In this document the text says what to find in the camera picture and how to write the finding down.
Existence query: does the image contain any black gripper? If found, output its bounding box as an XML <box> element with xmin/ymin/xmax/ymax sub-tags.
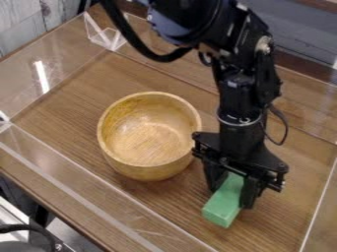
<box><xmin>193</xmin><ymin>120</ymin><xmax>291</xmax><ymax>209</ymax></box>

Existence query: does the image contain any green rectangular block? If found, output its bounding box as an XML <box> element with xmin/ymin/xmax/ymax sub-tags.
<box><xmin>203</xmin><ymin>173</ymin><xmax>244</xmax><ymax>228</ymax></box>

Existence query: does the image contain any brown wooden bowl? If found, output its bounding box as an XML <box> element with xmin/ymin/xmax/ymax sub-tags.
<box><xmin>97</xmin><ymin>92</ymin><xmax>203</xmax><ymax>181</ymax></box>

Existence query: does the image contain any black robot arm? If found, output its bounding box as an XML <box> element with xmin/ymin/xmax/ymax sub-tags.
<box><xmin>101</xmin><ymin>0</ymin><xmax>289</xmax><ymax>209</ymax></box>

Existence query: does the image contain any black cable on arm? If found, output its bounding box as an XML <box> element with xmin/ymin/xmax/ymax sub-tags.
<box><xmin>263</xmin><ymin>103</ymin><xmax>291</xmax><ymax>147</ymax></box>

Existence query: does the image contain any black metal table frame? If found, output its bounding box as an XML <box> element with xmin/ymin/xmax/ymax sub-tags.
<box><xmin>0</xmin><ymin>176</ymin><xmax>77</xmax><ymax>252</ymax></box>

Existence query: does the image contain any black cable under table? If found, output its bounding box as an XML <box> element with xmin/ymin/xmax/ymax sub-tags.
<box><xmin>0</xmin><ymin>223</ymin><xmax>61</xmax><ymax>252</ymax></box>

